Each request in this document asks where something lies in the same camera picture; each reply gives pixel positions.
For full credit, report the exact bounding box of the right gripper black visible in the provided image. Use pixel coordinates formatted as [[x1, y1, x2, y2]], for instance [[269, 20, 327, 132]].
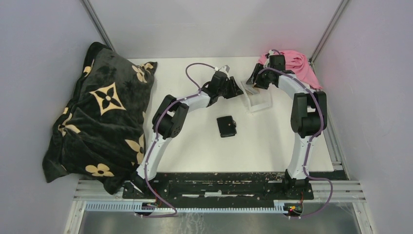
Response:
[[245, 63, 272, 90]]

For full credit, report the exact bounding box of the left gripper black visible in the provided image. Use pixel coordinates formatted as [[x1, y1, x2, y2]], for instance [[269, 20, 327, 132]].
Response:
[[218, 77, 244, 100]]

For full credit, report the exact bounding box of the black leather card holder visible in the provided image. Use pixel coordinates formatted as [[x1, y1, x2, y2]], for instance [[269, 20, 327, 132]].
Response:
[[216, 116, 237, 138]]

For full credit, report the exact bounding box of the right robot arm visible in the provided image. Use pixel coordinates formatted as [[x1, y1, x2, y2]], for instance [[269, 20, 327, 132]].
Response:
[[245, 50, 327, 199]]

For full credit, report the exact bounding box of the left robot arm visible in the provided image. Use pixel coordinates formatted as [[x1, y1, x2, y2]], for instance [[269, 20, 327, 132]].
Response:
[[131, 71, 244, 198]]

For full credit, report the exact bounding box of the stack of cards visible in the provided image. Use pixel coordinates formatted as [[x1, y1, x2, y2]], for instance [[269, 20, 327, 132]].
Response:
[[244, 84, 260, 95]]

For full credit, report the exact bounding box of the white plastic bin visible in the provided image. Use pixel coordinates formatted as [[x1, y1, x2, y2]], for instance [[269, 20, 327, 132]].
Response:
[[242, 81, 272, 113]]

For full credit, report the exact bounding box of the pink crumpled cloth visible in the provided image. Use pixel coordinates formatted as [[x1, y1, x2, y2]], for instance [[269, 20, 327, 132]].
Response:
[[257, 49, 323, 90]]

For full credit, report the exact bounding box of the black floral pillow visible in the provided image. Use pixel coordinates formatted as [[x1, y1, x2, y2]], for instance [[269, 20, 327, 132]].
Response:
[[42, 42, 158, 194]]

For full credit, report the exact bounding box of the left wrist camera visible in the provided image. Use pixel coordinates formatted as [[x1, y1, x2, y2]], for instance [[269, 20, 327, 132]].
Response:
[[218, 65, 230, 77]]

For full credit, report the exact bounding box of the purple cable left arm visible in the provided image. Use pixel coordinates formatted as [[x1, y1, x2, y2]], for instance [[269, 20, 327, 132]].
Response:
[[144, 62, 223, 218]]

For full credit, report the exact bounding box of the aluminium frame rail right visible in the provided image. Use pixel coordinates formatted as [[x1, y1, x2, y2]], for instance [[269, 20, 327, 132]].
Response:
[[309, 0, 351, 65]]

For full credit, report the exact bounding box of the aluminium frame rail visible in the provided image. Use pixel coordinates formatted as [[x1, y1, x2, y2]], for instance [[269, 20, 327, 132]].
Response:
[[80, 0, 116, 51], [309, 0, 351, 65]]

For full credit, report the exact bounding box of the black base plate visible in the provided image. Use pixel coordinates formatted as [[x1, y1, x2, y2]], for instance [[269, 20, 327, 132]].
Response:
[[122, 172, 314, 209]]

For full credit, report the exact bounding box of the aluminium frame rail left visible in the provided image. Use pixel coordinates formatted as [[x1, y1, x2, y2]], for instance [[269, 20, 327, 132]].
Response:
[[80, 0, 116, 51]]

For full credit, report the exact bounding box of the white slotted cable duct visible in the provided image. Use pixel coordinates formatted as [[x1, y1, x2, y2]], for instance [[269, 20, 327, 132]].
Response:
[[84, 201, 288, 214]]

